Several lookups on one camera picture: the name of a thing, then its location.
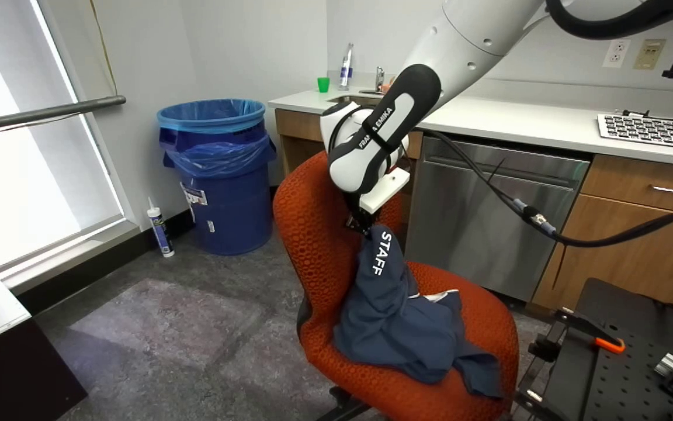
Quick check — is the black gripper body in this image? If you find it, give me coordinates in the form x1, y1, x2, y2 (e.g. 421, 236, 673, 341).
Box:
344, 206, 378, 236

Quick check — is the navy blue staff shirt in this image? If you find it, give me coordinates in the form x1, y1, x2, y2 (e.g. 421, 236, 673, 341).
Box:
332, 226, 506, 402

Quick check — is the orange mesh office chair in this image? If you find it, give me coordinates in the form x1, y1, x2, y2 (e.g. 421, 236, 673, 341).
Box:
272, 150, 523, 421

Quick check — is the wooden sink cabinet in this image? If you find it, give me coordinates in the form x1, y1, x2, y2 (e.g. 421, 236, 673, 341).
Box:
273, 106, 425, 179

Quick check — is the blue plastic trash bin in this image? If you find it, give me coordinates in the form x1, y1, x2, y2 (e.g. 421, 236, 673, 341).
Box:
155, 97, 277, 257

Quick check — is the stainless steel dishwasher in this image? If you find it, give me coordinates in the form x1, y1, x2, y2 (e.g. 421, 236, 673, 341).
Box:
404, 134, 594, 304

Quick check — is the blue plastic bin liner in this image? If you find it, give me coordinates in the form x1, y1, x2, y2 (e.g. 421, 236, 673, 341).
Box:
155, 97, 277, 184

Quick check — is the white kitchen countertop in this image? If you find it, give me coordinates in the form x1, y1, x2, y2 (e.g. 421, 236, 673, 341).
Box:
267, 86, 673, 172

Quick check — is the white tube bottle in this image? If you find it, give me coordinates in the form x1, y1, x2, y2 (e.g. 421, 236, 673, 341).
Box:
145, 200, 177, 261

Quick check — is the wooden drawer cabinet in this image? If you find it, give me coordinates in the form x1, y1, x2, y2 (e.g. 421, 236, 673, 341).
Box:
530, 153, 673, 313

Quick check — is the white computer keyboard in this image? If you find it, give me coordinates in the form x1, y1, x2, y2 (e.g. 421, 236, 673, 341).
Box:
594, 110, 673, 154

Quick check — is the black perforated mounting table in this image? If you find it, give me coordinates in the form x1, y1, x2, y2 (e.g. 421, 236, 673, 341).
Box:
561, 277, 673, 421

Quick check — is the white-topped black desk cabinet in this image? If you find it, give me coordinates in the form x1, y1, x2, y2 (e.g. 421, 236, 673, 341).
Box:
0, 251, 88, 421

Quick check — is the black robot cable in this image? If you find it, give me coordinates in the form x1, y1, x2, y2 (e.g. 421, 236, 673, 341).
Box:
427, 129, 673, 251

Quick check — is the black clamp orange handle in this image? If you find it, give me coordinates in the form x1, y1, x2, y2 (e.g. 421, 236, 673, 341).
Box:
527, 304, 628, 369

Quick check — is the white wall outlet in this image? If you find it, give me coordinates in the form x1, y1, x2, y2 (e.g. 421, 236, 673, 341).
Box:
601, 37, 631, 71

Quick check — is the beige wall switch plate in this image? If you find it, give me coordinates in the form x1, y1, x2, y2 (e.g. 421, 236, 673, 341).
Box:
633, 35, 668, 76

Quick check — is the grey horizontal metal rail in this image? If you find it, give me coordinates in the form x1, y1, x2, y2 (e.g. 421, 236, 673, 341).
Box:
0, 95, 128, 138

